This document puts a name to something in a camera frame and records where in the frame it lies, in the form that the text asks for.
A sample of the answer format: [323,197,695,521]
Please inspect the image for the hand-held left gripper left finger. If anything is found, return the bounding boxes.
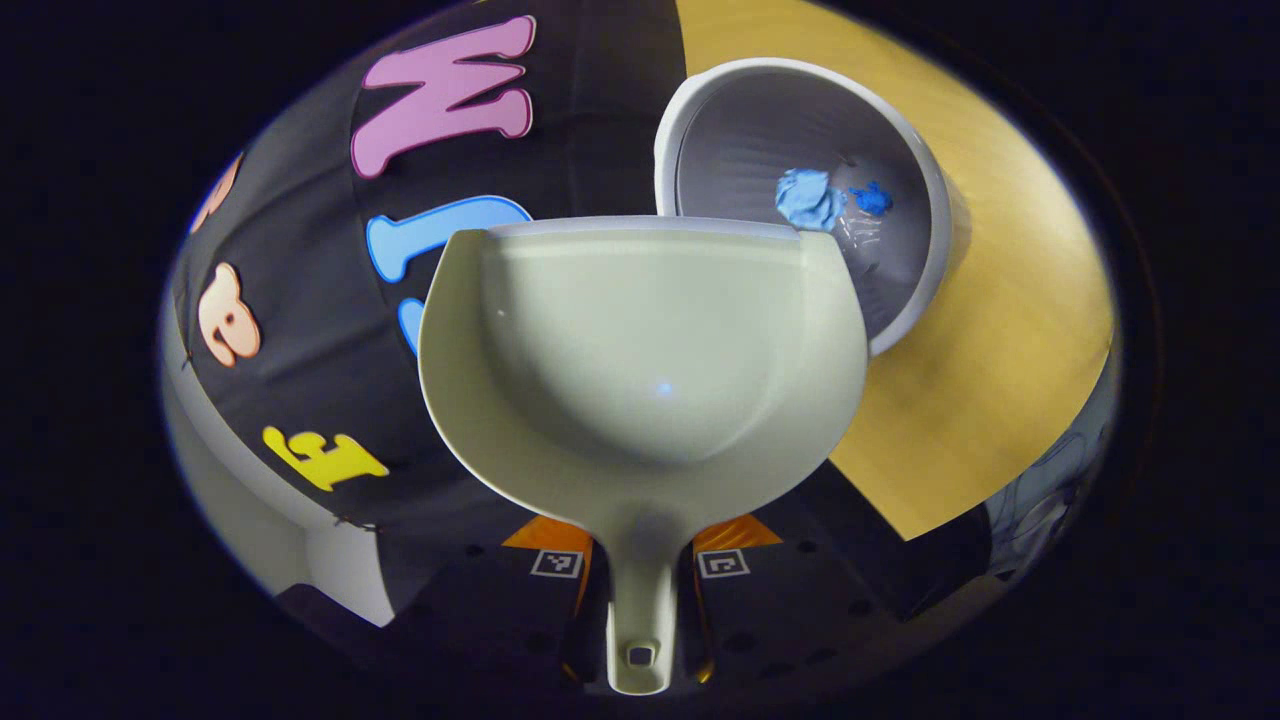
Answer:
[398,514,609,683]

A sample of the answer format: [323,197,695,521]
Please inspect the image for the black backdrop cloth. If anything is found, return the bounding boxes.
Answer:
[165,0,691,626]

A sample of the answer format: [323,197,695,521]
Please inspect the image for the white dustpan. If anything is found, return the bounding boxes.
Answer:
[418,215,870,697]

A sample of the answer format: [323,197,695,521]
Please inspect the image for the white garbage bin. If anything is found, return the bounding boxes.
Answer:
[654,57,954,358]

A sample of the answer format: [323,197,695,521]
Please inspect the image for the light blue paper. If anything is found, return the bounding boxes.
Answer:
[775,168,849,233]

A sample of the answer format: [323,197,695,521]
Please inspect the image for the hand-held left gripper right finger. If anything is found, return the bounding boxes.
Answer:
[678,513,923,688]

